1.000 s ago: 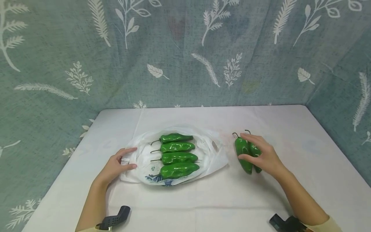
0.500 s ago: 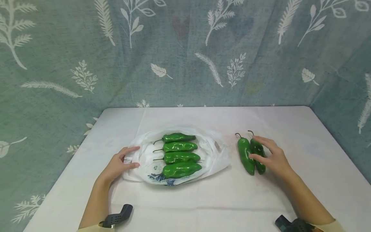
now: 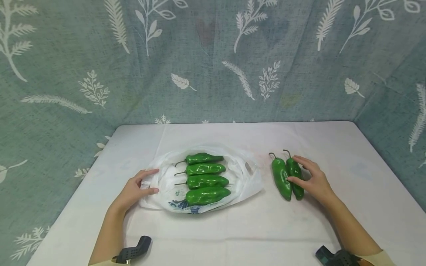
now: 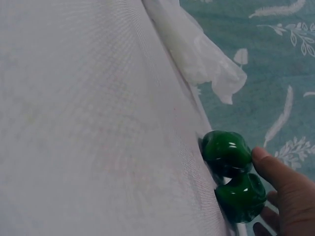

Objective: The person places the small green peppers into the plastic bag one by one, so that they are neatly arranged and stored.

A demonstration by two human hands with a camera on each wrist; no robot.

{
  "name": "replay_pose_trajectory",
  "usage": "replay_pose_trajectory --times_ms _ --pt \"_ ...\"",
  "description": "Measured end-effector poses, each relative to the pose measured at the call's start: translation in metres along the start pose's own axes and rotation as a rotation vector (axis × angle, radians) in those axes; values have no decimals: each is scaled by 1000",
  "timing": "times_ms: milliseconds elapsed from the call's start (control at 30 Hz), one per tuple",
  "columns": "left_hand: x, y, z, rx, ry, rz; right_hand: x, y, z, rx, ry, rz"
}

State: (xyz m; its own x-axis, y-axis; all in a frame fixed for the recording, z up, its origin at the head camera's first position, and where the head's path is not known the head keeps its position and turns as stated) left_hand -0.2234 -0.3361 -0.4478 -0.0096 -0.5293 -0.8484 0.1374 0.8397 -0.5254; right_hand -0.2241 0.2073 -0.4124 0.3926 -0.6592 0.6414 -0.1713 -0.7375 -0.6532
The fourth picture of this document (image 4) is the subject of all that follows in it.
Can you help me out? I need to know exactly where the white crumpled plastic bag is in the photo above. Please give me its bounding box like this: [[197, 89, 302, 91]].
[[142, 0, 248, 105]]

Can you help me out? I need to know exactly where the green glossy pod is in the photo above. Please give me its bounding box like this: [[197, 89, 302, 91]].
[[214, 172, 268, 224], [201, 130, 253, 178]]

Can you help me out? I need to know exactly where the person's right hand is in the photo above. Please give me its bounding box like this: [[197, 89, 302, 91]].
[[251, 147, 315, 236]]

